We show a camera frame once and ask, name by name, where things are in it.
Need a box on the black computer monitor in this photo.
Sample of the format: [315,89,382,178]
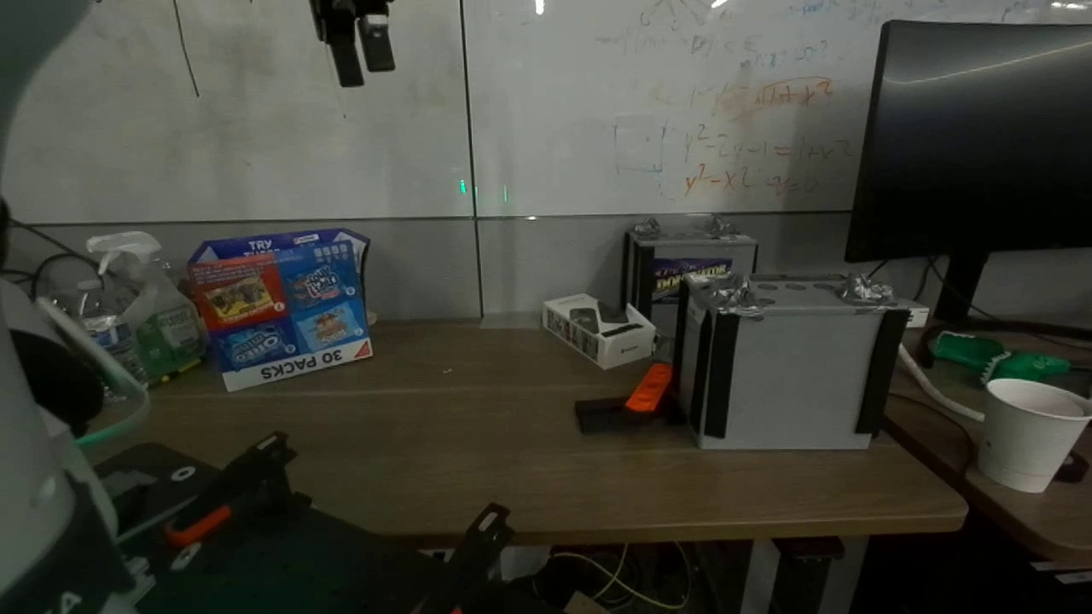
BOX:
[842,20,1092,323]

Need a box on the blue cardboard snack box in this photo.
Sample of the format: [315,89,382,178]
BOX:
[188,229,372,392]

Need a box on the white spray bottle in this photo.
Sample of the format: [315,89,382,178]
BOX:
[74,229,205,386]

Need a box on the white paper cup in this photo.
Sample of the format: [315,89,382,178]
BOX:
[977,379,1092,496]

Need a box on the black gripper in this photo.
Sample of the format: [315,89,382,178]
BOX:
[306,0,397,89]

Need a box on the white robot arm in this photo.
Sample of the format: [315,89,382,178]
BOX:
[0,0,152,614]

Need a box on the rear grey metal box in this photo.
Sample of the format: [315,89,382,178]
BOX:
[621,217,758,339]

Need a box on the orange and black clamp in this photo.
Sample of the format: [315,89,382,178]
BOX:
[574,363,676,434]

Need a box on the green cable bundle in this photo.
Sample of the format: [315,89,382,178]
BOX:
[924,329,1073,392]

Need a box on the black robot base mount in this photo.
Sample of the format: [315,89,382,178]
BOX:
[97,434,536,614]

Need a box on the grey metal box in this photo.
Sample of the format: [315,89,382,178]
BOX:
[621,217,758,339]
[673,273,907,451]

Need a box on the small white open box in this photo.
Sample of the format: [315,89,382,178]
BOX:
[542,295,654,370]

